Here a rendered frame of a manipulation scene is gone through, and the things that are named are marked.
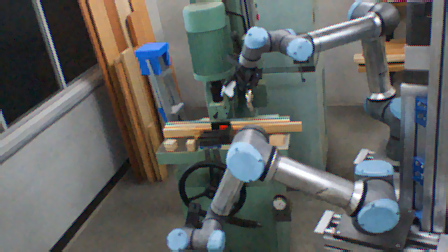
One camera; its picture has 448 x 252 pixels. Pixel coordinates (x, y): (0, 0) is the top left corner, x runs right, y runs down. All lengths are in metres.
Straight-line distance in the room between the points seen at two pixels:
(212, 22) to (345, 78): 2.69
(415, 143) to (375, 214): 0.40
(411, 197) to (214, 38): 0.98
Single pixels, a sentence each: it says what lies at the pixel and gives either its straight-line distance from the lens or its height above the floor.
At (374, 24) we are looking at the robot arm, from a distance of 1.79.
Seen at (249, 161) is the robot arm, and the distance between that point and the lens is 1.39.
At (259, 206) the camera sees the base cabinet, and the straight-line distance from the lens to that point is 2.20.
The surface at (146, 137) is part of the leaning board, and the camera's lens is 3.56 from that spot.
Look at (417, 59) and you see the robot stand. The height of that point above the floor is 1.33.
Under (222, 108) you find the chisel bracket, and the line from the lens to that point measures 2.10.
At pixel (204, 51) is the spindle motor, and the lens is 1.99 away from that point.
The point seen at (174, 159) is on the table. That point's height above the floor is 0.87.
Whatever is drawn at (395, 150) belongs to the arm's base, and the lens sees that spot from 2.07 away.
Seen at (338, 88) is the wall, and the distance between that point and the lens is 4.53.
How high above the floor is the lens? 1.88
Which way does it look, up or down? 26 degrees down
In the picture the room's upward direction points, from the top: 9 degrees counter-clockwise
